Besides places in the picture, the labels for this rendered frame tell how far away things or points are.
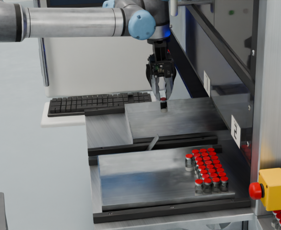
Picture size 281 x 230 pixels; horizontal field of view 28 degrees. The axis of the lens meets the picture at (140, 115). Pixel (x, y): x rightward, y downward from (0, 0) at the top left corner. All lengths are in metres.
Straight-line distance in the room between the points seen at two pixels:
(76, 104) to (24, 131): 1.73
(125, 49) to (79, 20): 0.81
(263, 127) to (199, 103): 0.70
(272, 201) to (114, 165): 0.53
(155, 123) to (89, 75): 0.50
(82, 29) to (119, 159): 0.42
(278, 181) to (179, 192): 0.32
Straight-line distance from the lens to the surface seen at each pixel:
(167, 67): 1.72
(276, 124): 1.35
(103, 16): 1.50
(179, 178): 1.61
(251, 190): 1.34
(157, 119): 1.93
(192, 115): 1.96
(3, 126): 4.04
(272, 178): 1.34
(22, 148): 3.72
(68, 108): 2.18
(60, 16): 1.47
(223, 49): 1.62
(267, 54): 1.27
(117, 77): 2.31
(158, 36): 1.69
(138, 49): 2.28
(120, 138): 1.83
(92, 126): 1.92
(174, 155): 1.70
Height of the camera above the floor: 1.74
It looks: 26 degrees down
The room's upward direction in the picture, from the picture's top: 3 degrees counter-clockwise
